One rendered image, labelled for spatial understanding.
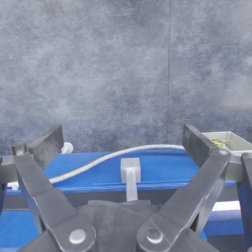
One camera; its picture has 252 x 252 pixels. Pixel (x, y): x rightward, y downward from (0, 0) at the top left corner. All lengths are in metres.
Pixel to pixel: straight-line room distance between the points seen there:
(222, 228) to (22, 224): 1.03
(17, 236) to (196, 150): 0.80
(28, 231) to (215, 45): 1.55
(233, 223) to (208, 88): 0.92
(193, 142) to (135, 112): 1.22
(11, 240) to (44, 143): 0.73
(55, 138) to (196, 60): 1.33
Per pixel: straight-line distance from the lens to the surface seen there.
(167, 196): 0.93
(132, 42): 1.37
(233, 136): 1.38
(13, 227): 0.93
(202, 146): 0.17
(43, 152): 0.17
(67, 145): 1.54
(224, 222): 1.24
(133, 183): 0.81
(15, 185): 1.11
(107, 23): 1.40
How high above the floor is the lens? 1.35
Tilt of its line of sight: 72 degrees down
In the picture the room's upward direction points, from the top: 179 degrees clockwise
